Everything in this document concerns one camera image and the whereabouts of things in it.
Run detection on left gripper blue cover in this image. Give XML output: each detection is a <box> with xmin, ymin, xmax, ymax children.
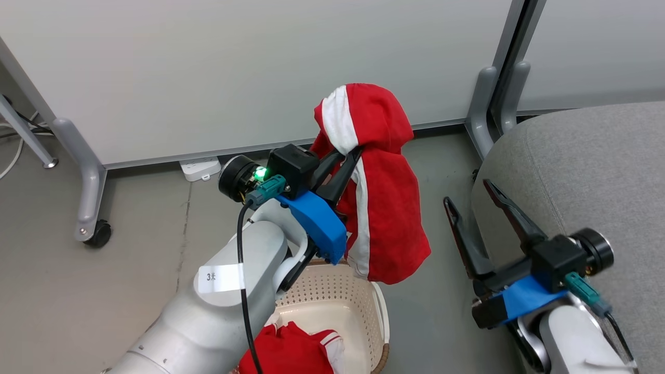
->
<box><xmin>218</xmin><ymin>144</ymin><xmax>363</xmax><ymax>266</ymax></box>

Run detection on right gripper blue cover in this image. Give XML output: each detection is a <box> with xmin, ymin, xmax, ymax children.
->
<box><xmin>443</xmin><ymin>179</ymin><xmax>615</xmax><ymax>329</ymax></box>

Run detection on red garment wide white stripe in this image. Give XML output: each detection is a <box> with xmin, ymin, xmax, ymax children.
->
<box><xmin>313</xmin><ymin>83</ymin><xmax>432</xmax><ymax>285</ymax></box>

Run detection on red garment white trim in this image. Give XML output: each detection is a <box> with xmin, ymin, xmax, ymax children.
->
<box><xmin>238</xmin><ymin>321</ymin><xmax>346</xmax><ymax>374</ymax></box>

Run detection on grey fabric sofa seat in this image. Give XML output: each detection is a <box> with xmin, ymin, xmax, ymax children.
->
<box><xmin>470</xmin><ymin>101</ymin><xmax>665</xmax><ymax>374</ymax></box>

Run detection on cream perforated laundry basket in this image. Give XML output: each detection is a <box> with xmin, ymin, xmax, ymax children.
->
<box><xmin>229</xmin><ymin>260</ymin><xmax>391</xmax><ymax>374</ymax></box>

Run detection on white power strip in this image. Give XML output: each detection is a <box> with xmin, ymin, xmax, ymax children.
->
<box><xmin>179</xmin><ymin>157</ymin><xmax>223</xmax><ymax>183</ymax></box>

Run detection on large white partition panel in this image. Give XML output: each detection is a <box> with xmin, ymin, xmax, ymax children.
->
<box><xmin>0</xmin><ymin>0</ymin><xmax>516</xmax><ymax>170</ymax></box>

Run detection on narrow white partition panel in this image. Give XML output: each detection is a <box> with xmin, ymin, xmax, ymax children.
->
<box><xmin>517</xmin><ymin>0</ymin><xmax>665</xmax><ymax>113</ymax></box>

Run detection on grey partition foot with caster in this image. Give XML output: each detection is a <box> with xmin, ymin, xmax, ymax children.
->
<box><xmin>51</xmin><ymin>118</ymin><xmax>113</xmax><ymax>249</ymax></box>

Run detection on grey metal table leg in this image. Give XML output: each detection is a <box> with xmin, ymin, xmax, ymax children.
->
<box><xmin>0</xmin><ymin>95</ymin><xmax>59</xmax><ymax>170</ymax></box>

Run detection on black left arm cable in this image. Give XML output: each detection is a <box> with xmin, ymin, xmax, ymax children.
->
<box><xmin>236</xmin><ymin>176</ymin><xmax>287</xmax><ymax>374</ymax></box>

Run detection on black floor cables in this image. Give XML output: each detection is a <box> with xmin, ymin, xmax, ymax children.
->
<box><xmin>0</xmin><ymin>98</ymin><xmax>54</xmax><ymax>140</ymax></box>

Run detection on white floor cable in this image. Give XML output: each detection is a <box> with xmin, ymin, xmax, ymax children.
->
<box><xmin>0</xmin><ymin>111</ymin><xmax>41</xmax><ymax>180</ymax></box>

